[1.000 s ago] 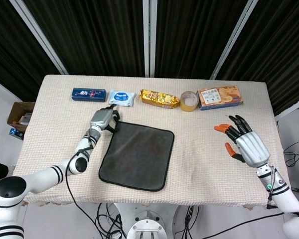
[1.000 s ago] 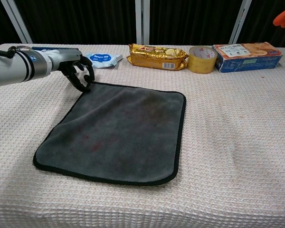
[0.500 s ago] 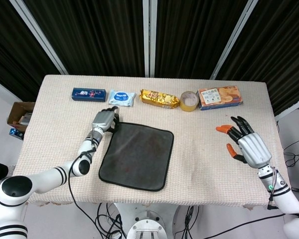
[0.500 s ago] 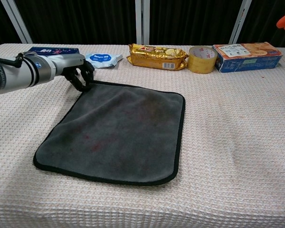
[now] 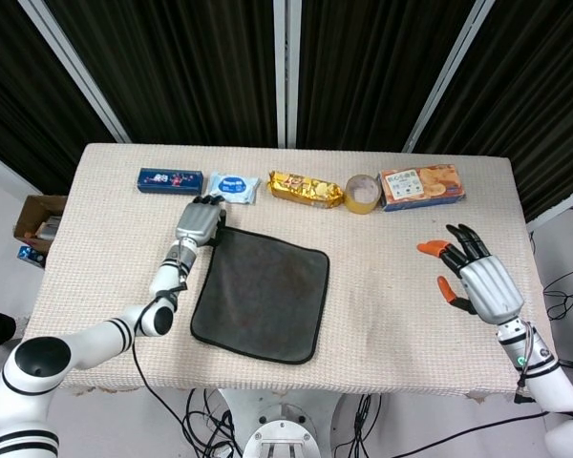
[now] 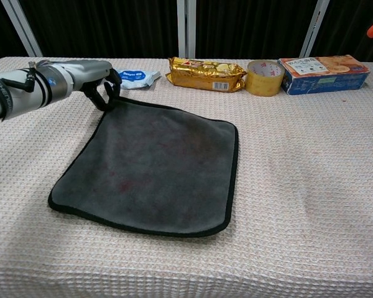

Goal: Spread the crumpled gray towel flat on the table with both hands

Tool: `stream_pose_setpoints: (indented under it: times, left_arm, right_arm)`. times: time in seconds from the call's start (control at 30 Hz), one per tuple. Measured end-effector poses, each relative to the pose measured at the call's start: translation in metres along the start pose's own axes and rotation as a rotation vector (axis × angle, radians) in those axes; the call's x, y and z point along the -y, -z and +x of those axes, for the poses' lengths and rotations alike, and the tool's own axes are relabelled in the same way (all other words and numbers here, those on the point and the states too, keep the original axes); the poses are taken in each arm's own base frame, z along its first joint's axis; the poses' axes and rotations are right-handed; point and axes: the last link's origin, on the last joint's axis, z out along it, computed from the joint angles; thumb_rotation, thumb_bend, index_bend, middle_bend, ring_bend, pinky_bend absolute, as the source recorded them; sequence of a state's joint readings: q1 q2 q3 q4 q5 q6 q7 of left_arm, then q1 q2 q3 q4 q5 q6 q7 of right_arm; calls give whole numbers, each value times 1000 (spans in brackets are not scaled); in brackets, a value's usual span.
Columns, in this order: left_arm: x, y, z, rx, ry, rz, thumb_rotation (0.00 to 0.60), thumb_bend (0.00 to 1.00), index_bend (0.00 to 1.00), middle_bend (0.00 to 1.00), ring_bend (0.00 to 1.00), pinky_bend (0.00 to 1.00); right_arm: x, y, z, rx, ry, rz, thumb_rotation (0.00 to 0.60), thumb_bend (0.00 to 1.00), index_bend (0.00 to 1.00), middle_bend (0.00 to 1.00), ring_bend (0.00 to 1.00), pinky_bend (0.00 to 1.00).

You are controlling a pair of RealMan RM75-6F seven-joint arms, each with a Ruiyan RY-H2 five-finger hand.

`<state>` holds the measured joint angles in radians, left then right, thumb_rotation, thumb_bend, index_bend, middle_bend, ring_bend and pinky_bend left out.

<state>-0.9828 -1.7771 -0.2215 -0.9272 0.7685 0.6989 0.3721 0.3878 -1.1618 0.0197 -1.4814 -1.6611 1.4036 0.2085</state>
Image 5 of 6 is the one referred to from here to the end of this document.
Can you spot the black pleated curtain panel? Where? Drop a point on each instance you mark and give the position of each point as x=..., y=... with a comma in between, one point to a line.
x=544, y=95
x=9, y=95
x=172, y=71
x=363, y=71

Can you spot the orange blue biscuit box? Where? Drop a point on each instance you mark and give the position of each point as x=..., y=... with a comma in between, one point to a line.
x=425, y=183

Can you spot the white frame bar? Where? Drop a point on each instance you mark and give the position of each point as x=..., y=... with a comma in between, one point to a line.
x=558, y=207

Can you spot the dark blue long box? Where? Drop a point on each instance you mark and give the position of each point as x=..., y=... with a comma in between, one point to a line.
x=169, y=181

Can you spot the yellowish packing tape roll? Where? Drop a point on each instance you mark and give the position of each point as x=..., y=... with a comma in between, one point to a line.
x=363, y=209

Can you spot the white frame post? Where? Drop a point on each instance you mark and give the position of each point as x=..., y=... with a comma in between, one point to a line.
x=286, y=71
x=449, y=71
x=75, y=71

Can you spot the beige waffle tablecloth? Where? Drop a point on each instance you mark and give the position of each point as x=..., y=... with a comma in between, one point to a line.
x=387, y=296

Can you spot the right silver orange-tipped robot hand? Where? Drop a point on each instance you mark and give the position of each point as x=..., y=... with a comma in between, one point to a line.
x=489, y=286

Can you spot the small blue floor box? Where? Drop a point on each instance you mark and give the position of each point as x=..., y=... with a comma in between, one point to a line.
x=28, y=255

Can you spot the dark grey cloth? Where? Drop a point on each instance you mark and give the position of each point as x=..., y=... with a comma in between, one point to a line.
x=262, y=291

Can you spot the brown cardboard box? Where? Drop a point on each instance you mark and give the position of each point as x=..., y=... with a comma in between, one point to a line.
x=26, y=214

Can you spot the gold foil biscuit packet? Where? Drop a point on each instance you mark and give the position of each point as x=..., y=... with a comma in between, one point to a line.
x=305, y=189

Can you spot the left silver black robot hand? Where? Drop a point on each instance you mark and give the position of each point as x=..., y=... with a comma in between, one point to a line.
x=199, y=222

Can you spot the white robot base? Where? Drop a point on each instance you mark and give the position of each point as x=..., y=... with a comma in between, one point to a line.
x=279, y=434

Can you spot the light blue wet wipes pack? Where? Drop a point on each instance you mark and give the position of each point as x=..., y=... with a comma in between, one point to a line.
x=231, y=186

